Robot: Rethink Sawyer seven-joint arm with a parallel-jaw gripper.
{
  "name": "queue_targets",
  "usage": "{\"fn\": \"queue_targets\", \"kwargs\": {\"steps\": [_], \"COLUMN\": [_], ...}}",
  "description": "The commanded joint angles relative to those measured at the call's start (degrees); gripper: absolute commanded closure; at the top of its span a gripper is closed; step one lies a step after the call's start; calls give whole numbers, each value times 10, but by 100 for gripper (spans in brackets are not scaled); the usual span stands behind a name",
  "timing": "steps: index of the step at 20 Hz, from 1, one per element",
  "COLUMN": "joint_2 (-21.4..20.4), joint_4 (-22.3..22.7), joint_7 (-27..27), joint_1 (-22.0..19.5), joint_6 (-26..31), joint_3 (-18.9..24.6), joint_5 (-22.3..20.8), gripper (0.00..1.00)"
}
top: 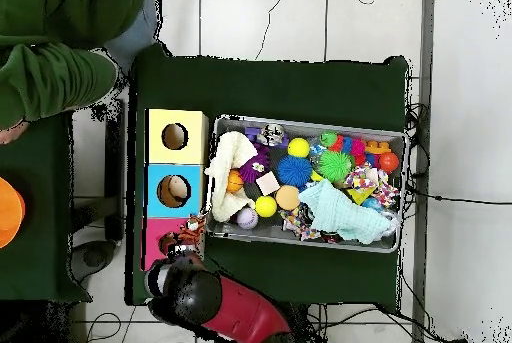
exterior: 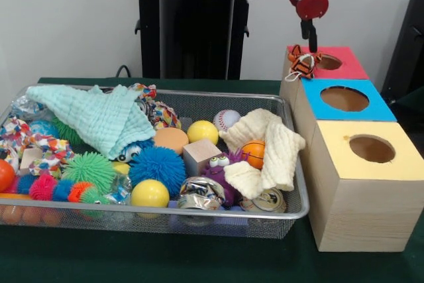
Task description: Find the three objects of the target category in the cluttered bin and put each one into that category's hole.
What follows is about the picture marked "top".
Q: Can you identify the person's hand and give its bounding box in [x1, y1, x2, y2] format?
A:
[0, 119, 32, 147]

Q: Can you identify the orange striped plush toy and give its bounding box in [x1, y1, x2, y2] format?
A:
[171, 214, 208, 248]

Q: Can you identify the cream knit cloth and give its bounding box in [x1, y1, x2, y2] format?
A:
[203, 130, 261, 222]

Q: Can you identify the light blue knit cloth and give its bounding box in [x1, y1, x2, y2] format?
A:
[298, 179, 397, 245]

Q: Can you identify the wooden box with three holes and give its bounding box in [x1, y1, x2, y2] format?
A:
[140, 108, 210, 273]

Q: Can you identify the clear mesh bin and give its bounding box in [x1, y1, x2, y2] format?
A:
[203, 114, 408, 255]

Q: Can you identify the person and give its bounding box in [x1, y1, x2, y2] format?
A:
[0, 0, 162, 147]

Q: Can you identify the green covered side table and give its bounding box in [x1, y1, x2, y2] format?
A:
[0, 112, 93, 305]

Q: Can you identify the orange bowl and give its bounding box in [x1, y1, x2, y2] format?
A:
[0, 176, 26, 249]

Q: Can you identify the black upright panel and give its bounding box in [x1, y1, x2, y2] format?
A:
[104, 100, 126, 242]

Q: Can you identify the grey round base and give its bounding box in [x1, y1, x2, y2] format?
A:
[69, 238, 118, 284]

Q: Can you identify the orange toy basketball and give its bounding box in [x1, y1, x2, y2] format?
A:
[226, 169, 246, 194]

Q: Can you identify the purple spiky eyed toy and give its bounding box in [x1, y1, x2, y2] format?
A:
[238, 146, 271, 184]

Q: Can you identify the white printed ball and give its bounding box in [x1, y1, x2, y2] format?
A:
[235, 207, 260, 230]

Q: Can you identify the wooden cube block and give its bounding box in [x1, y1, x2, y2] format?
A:
[255, 171, 282, 197]

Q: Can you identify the yellow ball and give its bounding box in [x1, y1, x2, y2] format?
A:
[286, 136, 311, 159]
[254, 195, 278, 219]

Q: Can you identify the dark green table cloth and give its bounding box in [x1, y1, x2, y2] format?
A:
[125, 44, 410, 307]

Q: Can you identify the orange round sponge disc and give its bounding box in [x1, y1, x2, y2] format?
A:
[274, 184, 301, 211]

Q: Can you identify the blue spiky eyed toy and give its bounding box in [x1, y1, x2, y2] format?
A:
[276, 154, 314, 189]

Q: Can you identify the plain green spiky ball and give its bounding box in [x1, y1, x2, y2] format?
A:
[318, 149, 354, 183]

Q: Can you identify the rainbow spiky caterpillar toy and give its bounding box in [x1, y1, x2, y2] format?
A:
[319, 130, 381, 168]

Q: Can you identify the red orange ball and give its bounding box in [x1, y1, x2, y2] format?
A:
[378, 151, 401, 173]

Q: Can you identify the black cable bundle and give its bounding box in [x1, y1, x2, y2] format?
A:
[403, 101, 431, 178]

